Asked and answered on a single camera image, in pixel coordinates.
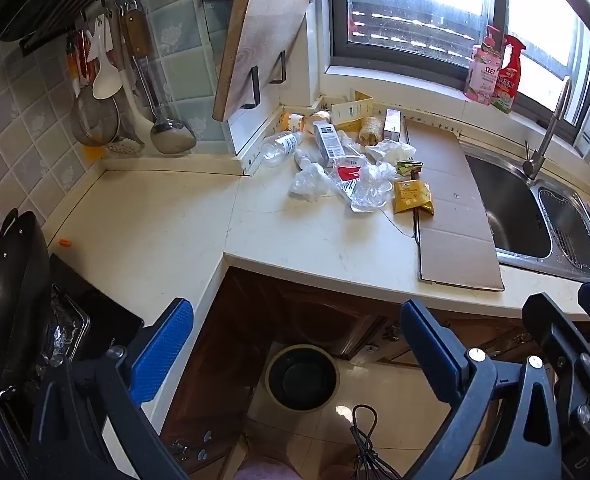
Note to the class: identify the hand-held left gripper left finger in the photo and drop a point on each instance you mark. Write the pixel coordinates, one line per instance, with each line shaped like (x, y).
(162, 350)

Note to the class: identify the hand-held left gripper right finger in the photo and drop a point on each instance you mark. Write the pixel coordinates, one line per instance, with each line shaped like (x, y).
(427, 350)

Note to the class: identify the dark round trash bin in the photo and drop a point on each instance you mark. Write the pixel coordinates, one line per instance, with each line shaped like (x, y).
(302, 380)

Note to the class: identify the yellow white carton box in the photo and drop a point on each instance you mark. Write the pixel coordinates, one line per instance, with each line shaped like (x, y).
(350, 110)

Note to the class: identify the brown wooden cabinet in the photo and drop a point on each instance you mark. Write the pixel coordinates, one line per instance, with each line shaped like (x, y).
(215, 360)

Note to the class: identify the black gas stove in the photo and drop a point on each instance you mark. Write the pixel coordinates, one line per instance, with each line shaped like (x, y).
(105, 310)

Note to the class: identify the aluminium foil stove liner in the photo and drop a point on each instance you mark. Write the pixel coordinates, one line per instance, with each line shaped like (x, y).
(65, 330)

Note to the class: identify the brown cardboard sheet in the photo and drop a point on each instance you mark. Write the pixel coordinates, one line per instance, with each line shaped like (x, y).
(450, 240)

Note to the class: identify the stainless steel sink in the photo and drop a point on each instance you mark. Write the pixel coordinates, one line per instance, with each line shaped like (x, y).
(515, 210)

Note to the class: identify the small orange object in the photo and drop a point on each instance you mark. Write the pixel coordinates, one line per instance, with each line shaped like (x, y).
(65, 244)

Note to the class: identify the yellow snack packet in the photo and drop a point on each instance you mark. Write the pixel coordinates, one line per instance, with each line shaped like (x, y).
(412, 196)

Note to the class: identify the black wok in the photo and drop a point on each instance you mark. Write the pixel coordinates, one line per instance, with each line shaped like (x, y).
(15, 285)

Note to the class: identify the crumpled clear plastic wrappers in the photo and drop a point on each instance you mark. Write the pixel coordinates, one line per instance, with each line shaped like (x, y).
(367, 197)

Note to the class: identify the crumpled clear plastic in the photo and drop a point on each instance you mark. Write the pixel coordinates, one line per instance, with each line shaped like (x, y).
(310, 180)
(380, 172)

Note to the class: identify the metal faucet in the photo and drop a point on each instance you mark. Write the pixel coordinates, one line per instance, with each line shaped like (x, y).
(550, 125)

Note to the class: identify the red white packet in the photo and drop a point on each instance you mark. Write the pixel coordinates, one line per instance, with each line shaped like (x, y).
(347, 169)

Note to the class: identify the crumpled white plastic bag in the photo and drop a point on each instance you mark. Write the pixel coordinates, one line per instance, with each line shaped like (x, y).
(390, 150)

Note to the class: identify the white slotted spoon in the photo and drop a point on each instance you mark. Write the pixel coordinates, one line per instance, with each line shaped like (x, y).
(125, 142)

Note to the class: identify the tan loofah sponge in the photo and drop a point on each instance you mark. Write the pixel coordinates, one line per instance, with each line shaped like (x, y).
(370, 130)

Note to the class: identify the blue white carton box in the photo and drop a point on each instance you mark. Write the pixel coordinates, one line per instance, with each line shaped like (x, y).
(327, 142)

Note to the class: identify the white board stand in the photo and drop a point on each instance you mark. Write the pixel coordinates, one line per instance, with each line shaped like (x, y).
(247, 135)

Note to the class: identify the clear plastic bottle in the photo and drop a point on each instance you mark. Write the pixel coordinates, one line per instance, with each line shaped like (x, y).
(280, 147)

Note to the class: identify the metal mesh strainer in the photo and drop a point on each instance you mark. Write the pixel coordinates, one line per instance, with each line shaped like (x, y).
(95, 120)

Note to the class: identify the red spray bottle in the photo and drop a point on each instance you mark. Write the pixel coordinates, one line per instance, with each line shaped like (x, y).
(509, 77)

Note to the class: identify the red packets on windowsill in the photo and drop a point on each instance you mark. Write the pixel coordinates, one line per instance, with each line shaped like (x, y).
(482, 72)

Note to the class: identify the white rice paddle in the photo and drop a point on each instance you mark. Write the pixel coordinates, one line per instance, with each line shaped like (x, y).
(106, 77)

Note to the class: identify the wooden cutting board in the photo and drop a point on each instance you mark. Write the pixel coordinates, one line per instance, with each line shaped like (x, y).
(260, 45)

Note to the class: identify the window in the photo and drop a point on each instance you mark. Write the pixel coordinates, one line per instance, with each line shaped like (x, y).
(415, 25)

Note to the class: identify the black utensil rail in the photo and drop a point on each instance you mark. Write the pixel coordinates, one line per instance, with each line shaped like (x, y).
(65, 15)

